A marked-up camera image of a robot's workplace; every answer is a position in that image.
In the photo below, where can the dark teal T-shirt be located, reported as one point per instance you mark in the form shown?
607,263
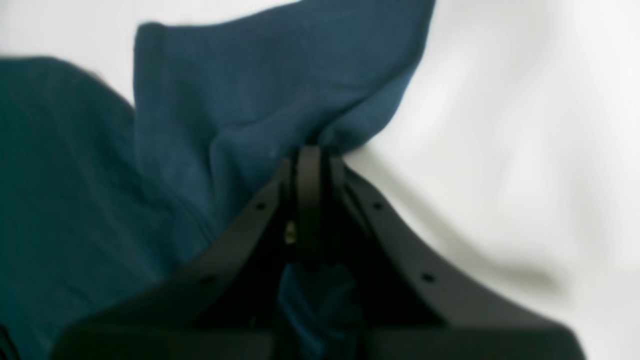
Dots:
100,199

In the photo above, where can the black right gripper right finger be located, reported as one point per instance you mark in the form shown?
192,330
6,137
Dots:
415,305

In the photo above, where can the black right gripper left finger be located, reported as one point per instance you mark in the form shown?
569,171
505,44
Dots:
223,305

